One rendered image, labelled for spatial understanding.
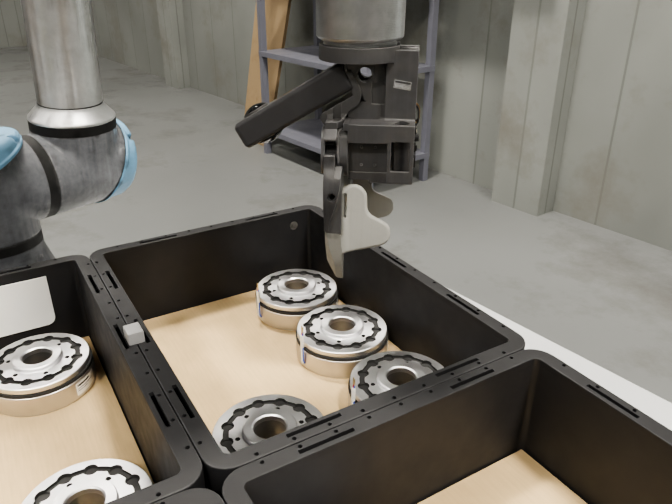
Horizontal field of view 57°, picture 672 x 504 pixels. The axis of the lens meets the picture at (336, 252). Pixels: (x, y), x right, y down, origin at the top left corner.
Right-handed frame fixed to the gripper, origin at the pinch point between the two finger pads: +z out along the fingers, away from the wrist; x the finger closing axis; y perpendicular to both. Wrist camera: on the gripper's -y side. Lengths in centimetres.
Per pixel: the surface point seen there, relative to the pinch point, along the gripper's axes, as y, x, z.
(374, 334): 4.0, 2.5, 11.1
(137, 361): -15.0, -14.9, 4.0
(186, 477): -6.5, -26.7, 4.0
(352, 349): 1.9, -1.1, 10.8
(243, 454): -3.3, -24.2, 4.0
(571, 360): 32.0, 23.6, 27.0
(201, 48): -200, 548, 55
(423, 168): 15, 305, 89
